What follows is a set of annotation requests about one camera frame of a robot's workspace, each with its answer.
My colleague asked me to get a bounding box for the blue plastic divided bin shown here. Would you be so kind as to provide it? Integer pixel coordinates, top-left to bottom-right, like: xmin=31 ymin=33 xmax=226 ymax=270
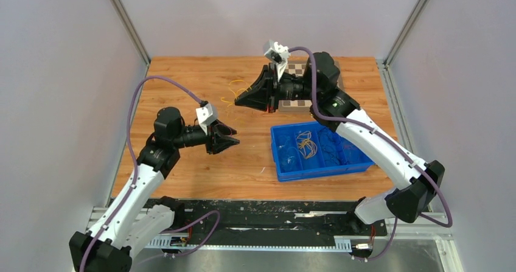
xmin=270 ymin=122 xmax=374 ymax=182

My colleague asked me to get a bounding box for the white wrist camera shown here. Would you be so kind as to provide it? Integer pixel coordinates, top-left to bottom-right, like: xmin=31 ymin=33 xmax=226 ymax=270
xmin=195 ymin=103 xmax=218 ymax=135
xmin=263 ymin=40 xmax=291 ymax=81

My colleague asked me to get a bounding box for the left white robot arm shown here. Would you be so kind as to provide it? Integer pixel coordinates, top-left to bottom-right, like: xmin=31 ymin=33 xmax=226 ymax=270
xmin=69 ymin=102 xmax=240 ymax=271

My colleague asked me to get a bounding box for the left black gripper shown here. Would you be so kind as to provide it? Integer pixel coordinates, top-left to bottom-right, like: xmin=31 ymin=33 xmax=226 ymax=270
xmin=172 ymin=118 xmax=239 ymax=155

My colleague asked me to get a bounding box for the wooden chessboard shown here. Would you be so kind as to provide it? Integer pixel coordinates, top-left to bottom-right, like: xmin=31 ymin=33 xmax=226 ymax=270
xmin=277 ymin=52 xmax=344 ymax=113

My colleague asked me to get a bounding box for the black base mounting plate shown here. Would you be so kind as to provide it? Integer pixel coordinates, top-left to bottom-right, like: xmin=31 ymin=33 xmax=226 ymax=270
xmin=145 ymin=199 xmax=389 ymax=248

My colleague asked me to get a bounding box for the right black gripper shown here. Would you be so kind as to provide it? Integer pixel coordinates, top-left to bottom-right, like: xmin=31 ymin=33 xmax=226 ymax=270
xmin=235 ymin=62 xmax=319 ymax=113

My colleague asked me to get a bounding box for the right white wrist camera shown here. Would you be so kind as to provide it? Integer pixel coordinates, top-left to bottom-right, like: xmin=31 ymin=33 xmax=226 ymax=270
xmin=263 ymin=40 xmax=291 ymax=81

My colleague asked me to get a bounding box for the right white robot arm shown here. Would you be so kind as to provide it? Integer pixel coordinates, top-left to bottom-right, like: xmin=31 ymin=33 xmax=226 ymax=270
xmin=234 ymin=52 xmax=445 ymax=234

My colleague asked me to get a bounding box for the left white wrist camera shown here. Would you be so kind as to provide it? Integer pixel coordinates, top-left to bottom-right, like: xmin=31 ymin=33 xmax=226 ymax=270
xmin=195 ymin=103 xmax=218 ymax=135

